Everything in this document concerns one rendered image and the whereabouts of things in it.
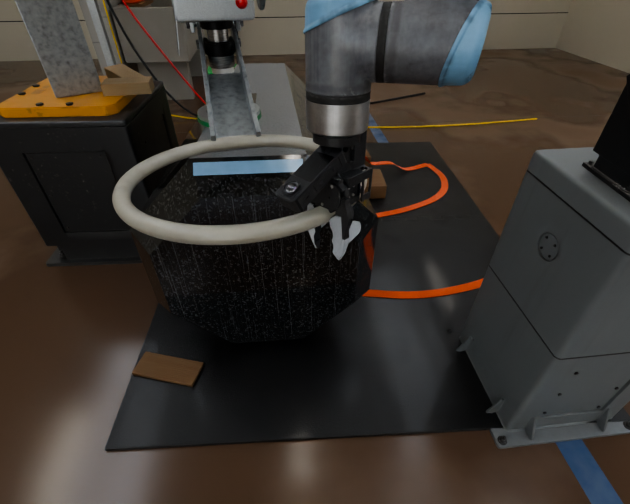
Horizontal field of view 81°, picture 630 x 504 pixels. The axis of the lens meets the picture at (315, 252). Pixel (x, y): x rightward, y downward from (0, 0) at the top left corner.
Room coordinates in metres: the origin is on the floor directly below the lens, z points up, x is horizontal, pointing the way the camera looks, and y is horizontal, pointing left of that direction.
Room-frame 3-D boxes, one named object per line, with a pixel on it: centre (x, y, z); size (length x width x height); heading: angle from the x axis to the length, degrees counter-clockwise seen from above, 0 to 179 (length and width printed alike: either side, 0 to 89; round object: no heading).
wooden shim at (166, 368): (0.82, 0.57, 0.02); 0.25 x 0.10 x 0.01; 78
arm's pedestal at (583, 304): (0.80, -0.83, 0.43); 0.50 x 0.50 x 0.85; 6
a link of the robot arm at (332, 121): (0.54, -0.03, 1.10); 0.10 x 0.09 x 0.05; 46
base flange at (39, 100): (1.78, 1.09, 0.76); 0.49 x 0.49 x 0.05; 3
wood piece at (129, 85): (1.75, 0.83, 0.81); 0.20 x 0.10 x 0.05; 101
